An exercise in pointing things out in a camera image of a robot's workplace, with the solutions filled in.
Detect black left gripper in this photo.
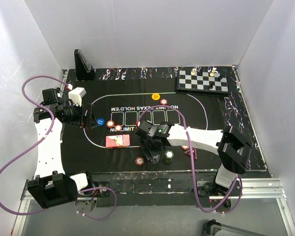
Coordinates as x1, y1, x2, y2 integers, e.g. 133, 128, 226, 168
62, 101, 98, 129

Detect blue small blind button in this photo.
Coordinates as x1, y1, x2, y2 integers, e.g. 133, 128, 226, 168
96, 118, 105, 126

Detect red poker chip stack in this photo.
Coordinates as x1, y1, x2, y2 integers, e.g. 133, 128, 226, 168
135, 157, 145, 166

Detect black triangular all-in marker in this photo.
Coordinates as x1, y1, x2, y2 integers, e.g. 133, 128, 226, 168
184, 149, 197, 160

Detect yellow dealer button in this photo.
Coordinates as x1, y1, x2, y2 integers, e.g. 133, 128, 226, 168
151, 93, 160, 101

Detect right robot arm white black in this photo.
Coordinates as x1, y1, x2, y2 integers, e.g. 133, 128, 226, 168
135, 121, 252, 196

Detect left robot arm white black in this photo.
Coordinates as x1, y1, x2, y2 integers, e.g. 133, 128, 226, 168
28, 87, 97, 209

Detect black texas holdem poker mat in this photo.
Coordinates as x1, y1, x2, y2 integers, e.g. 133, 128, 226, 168
61, 78, 239, 174

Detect green poker chip stack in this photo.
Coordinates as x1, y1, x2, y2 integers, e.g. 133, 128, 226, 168
163, 150, 174, 163

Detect red playing card deck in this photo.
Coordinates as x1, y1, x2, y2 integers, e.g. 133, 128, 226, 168
105, 134, 130, 149

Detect black card shoe stand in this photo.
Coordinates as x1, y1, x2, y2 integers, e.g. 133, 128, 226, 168
74, 49, 95, 81

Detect black white chess board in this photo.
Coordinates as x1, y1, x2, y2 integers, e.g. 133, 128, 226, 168
176, 70, 230, 96

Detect white chess pawn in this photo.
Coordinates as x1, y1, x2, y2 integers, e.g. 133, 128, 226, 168
209, 67, 216, 77

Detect black case corner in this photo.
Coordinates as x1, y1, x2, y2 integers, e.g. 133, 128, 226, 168
203, 219, 268, 236

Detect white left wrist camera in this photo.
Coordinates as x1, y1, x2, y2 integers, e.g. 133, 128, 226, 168
68, 87, 87, 106

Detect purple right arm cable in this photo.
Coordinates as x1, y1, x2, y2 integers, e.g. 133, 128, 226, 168
136, 107, 243, 213

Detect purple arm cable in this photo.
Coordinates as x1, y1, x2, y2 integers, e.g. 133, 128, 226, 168
0, 75, 118, 220
136, 107, 243, 213

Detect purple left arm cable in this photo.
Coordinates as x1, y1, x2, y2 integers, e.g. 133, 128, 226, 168
0, 75, 118, 220

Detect aluminium frame rail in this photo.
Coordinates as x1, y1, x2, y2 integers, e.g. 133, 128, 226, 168
11, 178, 295, 236

